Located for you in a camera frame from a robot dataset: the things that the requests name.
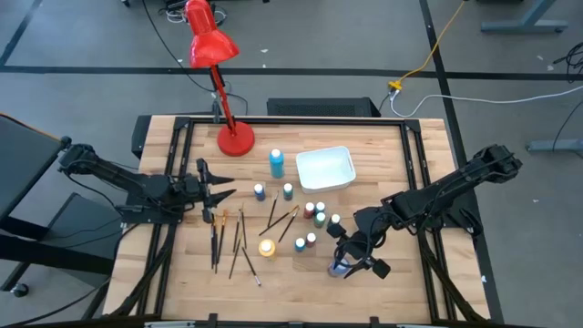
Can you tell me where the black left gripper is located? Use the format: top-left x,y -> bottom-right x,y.
181,158 -> 237,224

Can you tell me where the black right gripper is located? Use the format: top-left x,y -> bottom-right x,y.
327,221 -> 392,280

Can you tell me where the thin black paintbrush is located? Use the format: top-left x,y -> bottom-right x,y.
240,203 -> 248,251
213,217 -> 220,275

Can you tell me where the black paintbrush with silver ferrule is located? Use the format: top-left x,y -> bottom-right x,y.
232,208 -> 242,254
267,190 -> 281,229

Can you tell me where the large light blue paint bottle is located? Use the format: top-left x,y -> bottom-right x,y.
268,148 -> 286,179

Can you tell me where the large yellow paint bottle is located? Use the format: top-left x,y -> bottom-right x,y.
258,239 -> 277,261

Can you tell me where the black paintbrush with wide ferrule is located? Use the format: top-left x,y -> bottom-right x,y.
240,246 -> 262,288

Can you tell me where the white plastic bin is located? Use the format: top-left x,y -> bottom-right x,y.
295,145 -> 357,194

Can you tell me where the red desk lamp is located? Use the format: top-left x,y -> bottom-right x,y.
188,0 -> 256,158

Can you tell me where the black cart base with caster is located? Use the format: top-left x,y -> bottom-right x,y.
0,216 -> 115,300

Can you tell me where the dark grey cart panel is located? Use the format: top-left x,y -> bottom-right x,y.
0,111 -> 69,224

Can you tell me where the grey desk foot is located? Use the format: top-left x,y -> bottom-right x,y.
526,138 -> 583,154

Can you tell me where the grey desk leg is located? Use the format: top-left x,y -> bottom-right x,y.
480,0 -> 569,34

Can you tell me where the black lamp cable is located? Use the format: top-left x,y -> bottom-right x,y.
141,0 -> 250,118

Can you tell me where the black aluminium table frame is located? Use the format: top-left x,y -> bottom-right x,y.
81,116 -> 492,328

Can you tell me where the cable coil on floor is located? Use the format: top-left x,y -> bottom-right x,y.
159,0 -> 229,26

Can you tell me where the yellow extension cable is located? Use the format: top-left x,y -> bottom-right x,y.
387,0 -> 470,91

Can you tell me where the white floor cable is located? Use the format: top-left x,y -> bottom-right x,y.
389,85 -> 583,119

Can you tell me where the orange cable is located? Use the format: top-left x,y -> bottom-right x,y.
0,112 -> 63,141

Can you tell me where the black cable bundle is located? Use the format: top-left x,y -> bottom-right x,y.
552,40 -> 583,84

